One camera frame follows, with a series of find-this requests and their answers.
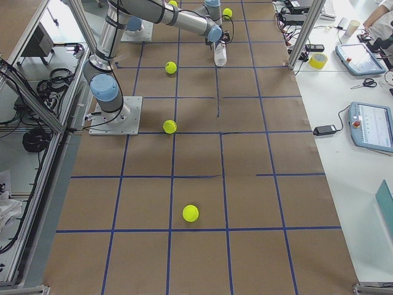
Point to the black power adapter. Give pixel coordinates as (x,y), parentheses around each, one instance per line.
(324,130)

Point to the yellow tennis ball near camera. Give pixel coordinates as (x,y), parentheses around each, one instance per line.
(190,213)

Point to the yellow tennis ball near gripper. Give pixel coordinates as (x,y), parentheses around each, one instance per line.
(227,13)

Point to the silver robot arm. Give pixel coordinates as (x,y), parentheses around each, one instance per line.
(205,21)

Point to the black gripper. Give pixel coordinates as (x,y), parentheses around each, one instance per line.
(214,44)

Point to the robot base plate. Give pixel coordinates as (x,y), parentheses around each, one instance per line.
(125,123)
(138,30)

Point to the yellow tape roll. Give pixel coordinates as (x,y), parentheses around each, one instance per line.
(318,60)

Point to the blue teach pendant near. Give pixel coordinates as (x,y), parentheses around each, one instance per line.
(371,126)

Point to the blue teach pendant far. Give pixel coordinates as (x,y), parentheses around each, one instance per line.
(358,59)

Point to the paper cup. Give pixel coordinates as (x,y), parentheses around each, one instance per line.
(352,27)

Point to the white tennis ball can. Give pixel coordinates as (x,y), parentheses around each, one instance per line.
(220,54)

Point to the aluminium frame post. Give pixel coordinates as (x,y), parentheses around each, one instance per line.
(312,16)

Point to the blue teach pendant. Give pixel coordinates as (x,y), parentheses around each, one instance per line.
(371,126)
(358,59)

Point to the yellow tennis ball centre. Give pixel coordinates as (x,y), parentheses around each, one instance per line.
(169,126)

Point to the yellow Roland Garros tennis ball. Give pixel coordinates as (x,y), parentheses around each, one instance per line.
(170,67)

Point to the black scissors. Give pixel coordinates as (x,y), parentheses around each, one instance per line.
(368,82)

